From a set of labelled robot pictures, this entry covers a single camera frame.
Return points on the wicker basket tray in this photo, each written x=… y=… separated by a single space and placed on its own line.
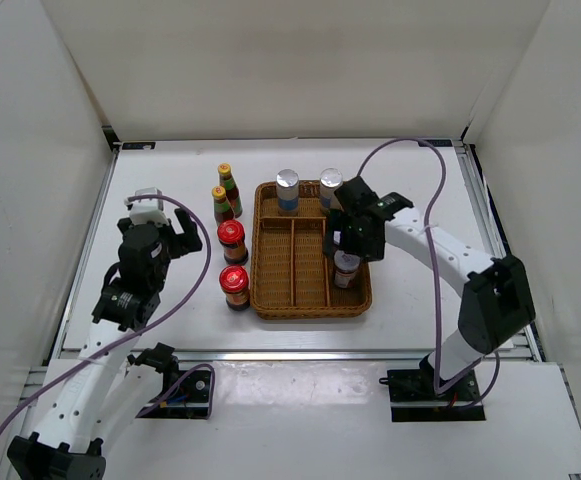
x=290 y=277

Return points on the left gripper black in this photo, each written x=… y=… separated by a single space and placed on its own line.
x=182 y=243

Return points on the far yellow-cap sauce bottle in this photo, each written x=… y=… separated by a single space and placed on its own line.
x=227 y=180

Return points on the yellow-cap sauce bottle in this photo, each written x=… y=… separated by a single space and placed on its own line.
x=227 y=180
x=223 y=210

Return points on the blue-label pellet jar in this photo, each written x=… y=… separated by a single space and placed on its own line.
x=287 y=190
x=330 y=180

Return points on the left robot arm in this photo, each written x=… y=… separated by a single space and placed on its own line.
x=108 y=388

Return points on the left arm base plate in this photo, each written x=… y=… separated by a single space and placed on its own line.
x=186 y=394

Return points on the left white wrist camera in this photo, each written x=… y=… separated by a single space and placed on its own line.
x=146 y=211

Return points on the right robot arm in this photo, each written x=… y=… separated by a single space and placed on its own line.
x=480 y=300

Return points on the near yellow-cap sauce bottle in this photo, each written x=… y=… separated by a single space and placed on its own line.
x=223 y=210

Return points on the red-lid chili jar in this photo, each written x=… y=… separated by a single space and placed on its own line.
x=234 y=283
x=231 y=235

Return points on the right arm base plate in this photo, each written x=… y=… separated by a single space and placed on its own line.
x=412 y=399

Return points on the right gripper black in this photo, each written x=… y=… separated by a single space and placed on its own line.
x=336 y=220

